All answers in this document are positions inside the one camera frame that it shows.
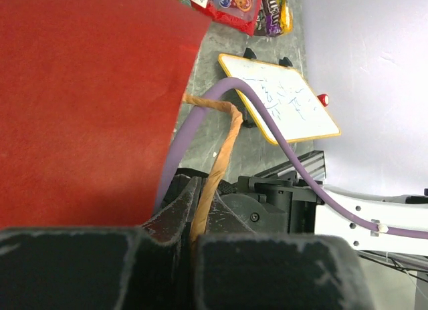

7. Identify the small whiteboard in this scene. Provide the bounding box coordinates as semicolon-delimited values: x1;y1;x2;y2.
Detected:
218;53;341;142

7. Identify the red paper bag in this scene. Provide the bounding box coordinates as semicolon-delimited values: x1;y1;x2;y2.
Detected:
1;0;211;228

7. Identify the red candy bag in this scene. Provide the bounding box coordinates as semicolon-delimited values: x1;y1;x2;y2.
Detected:
175;0;261;36

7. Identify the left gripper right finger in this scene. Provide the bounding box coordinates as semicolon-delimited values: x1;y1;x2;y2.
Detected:
193;189;375;310

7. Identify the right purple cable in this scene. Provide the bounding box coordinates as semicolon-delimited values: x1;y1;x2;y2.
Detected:
152;77;428;241

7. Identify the aluminium rail frame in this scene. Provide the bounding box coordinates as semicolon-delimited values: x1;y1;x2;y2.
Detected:
259;151;427;309

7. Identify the red emergency stop button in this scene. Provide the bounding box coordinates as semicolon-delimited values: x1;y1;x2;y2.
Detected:
317;94;330;107

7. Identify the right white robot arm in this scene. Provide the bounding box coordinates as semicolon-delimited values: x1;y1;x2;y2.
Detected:
206;171;427;257

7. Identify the brown purple chocolate pack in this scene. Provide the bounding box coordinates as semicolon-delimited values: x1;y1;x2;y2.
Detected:
254;0;282;37

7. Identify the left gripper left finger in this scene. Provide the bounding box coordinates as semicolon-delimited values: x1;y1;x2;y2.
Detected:
1;176;197;309

